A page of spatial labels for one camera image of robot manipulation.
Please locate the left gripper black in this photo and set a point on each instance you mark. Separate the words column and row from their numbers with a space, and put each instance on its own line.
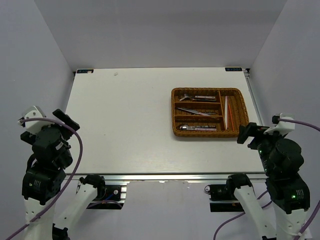
column 68, row 120

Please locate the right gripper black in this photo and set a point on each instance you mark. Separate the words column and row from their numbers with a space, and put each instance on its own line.
column 252, row 129

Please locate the white chopstick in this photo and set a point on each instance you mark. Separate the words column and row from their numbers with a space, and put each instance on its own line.
column 225, row 110

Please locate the fork with black handle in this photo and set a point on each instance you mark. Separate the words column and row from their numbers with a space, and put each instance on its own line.
column 197, row 99

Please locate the knife with black handle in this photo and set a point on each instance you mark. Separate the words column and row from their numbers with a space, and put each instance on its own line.
column 205, row 114

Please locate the knife with pink handle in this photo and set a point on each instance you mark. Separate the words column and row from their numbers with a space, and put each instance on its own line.
column 187, row 110

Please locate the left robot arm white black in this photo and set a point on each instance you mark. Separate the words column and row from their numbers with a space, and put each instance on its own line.
column 42, row 183

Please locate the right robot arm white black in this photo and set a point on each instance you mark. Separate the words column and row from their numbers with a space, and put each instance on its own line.
column 290, row 196

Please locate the blue label left corner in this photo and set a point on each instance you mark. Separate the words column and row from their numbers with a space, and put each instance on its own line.
column 84, row 71

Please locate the woven wicker cutlery tray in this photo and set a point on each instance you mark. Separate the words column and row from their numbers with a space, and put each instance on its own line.
column 207, row 112

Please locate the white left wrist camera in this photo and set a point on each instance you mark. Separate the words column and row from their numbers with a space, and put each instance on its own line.
column 28, row 120

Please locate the aluminium rail front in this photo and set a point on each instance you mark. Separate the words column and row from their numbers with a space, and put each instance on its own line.
column 166, row 177

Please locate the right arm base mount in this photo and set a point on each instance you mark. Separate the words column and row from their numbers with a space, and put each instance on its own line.
column 221, row 200

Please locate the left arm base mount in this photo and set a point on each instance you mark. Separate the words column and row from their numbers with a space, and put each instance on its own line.
column 108, row 195

